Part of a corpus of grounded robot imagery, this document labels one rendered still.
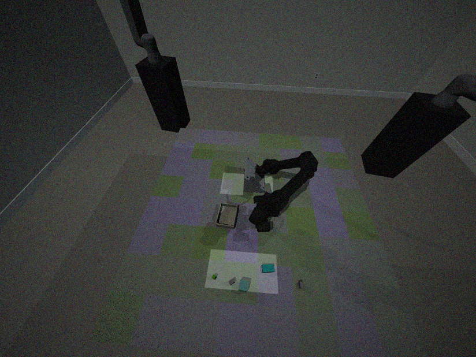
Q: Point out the shallow beige tray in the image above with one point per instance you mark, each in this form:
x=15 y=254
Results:
x=226 y=216

